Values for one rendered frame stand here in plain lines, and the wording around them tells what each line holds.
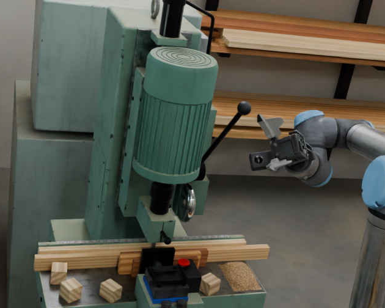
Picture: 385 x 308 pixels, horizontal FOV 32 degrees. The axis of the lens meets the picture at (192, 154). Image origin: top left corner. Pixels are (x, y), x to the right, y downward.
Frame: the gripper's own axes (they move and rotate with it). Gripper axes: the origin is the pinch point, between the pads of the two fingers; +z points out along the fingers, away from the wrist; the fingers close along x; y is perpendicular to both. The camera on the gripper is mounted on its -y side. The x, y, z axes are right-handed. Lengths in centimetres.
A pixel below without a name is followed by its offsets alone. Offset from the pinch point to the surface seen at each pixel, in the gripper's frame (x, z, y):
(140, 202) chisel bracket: 5.8, 0.8, -37.7
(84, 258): 19, 9, -52
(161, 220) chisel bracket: 13.5, 3.1, -30.3
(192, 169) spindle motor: 4.9, 8.2, -16.3
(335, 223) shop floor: -43, -250, -59
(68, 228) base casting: 0, -14, -76
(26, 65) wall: -144, -105, -175
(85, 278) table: 25, 9, -52
